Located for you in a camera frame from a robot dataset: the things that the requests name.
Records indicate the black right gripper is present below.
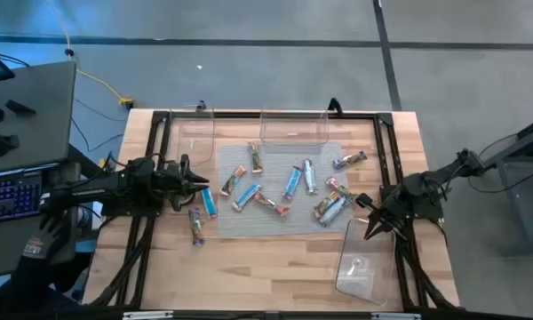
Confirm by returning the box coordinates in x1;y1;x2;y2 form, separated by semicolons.
356;184;412;241

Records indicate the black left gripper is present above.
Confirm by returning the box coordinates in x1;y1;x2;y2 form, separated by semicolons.
153;154;211;212

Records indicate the orange granola bar wrapper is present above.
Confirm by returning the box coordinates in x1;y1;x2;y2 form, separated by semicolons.
248;140;264;174
313;191;341;219
219;164;247;197

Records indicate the purple granola bar wrapper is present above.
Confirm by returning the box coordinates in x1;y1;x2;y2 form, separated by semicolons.
188;207;205;247
332;150;368;171

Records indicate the white blue granola bar wrapper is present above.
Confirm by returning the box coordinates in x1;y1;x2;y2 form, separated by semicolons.
318;197;352;228
302;158;318;196

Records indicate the red chocolate chip granola bar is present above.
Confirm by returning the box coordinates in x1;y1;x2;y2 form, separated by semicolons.
253;191;290;218
326;177;359;204

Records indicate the person's forearm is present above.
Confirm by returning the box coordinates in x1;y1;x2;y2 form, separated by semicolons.
0;255;59;320

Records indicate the clear plastic bin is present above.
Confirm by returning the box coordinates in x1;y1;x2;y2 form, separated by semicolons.
171;106;217;168
334;217;399;308
259;108;330;147

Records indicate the grey woven placemat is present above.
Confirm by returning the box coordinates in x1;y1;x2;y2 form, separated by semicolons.
216;141;355;239

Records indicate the person's hand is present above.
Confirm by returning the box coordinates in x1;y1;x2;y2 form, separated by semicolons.
21;212;70;268

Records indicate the backlit black keyboard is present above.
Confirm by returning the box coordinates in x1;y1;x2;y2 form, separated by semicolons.
0;171;44;226

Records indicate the black plastic part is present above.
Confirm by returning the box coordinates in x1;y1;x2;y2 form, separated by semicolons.
4;100;36;116
0;132;20;157

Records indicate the black metal table frame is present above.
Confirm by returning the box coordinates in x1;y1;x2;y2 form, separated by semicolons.
88;108;461;312

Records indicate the silver bracket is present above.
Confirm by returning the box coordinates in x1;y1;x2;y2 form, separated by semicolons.
123;310;174;320
371;312;423;320

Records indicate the yellow cable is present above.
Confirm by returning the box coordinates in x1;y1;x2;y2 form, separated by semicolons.
44;0;135;110

